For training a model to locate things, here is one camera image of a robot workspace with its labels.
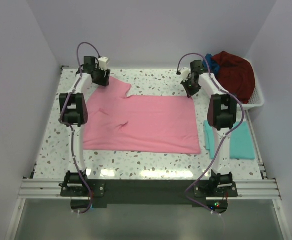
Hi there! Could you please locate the aluminium frame rail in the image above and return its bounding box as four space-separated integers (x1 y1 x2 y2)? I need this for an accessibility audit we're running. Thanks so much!
18 179 281 200

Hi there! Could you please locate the purple cable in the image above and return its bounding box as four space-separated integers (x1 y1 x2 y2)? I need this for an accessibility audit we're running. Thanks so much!
177 52 246 208
58 41 101 215

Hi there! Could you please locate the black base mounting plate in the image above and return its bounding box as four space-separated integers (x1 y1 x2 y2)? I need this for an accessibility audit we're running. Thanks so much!
59 179 238 213

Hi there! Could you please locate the pink t shirt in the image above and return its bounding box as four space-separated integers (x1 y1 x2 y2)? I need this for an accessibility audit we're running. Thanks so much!
83 77 201 154

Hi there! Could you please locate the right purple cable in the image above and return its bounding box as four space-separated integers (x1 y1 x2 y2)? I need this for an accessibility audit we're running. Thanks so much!
177 52 246 208

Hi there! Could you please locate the dark red t shirt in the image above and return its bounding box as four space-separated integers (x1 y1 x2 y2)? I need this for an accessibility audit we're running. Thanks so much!
212 51 255 104

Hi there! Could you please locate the folded teal t shirt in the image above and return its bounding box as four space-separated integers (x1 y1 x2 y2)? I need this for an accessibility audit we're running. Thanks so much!
203 120 255 160

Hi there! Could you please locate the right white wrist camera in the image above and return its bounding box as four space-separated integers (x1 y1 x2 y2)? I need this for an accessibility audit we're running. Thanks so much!
176 67 190 81

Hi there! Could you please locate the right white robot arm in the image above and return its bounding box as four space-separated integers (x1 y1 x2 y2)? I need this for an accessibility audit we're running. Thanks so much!
177 60 237 197

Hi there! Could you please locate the blue t shirt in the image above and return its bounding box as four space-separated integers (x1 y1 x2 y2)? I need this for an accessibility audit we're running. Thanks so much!
202 53 220 77

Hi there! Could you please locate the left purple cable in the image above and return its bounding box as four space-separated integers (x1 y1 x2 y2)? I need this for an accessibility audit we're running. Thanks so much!
58 41 101 215

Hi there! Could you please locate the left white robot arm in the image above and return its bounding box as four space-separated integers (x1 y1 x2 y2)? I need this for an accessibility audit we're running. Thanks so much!
59 56 110 196

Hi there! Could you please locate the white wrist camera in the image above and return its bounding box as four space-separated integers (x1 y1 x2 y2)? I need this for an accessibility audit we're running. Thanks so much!
176 67 190 81
98 57 109 71

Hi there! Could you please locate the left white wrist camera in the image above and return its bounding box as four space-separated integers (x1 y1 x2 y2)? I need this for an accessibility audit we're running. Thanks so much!
98 57 109 71

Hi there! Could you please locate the white plastic laundry basket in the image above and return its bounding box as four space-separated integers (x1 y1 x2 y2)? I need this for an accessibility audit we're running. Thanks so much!
242 58 264 111

